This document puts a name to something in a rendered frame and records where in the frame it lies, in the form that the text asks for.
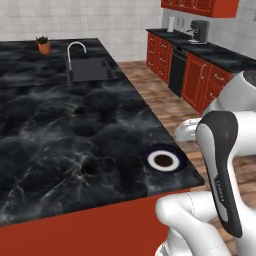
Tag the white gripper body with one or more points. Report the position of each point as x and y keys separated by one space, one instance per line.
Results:
x=186 y=130

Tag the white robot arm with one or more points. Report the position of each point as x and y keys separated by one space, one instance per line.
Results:
x=186 y=213

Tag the dark blue white-ringed plate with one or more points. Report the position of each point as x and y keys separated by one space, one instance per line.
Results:
x=163 y=160

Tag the red base cupboards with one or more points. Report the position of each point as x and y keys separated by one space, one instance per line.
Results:
x=200 y=83
x=159 y=56

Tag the black dishwasher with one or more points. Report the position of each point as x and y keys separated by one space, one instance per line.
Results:
x=176 y=71

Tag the grey coffee machine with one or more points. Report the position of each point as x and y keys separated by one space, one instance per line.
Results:
x=199 y=30

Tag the white paper towel roll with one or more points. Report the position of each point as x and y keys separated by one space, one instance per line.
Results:
x=170 y=24

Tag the black sink basin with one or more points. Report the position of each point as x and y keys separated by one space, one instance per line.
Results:
x=89 y=69

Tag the silver curved tap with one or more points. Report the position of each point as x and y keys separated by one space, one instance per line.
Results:
x=69 y=55

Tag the red island cabinet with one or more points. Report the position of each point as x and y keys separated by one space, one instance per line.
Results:
x=83 y=233

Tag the potted plant in orange pot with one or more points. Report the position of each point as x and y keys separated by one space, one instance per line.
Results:
x=44 y=47

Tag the red wall cupboards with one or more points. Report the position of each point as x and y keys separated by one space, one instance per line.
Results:
x=203 y=6

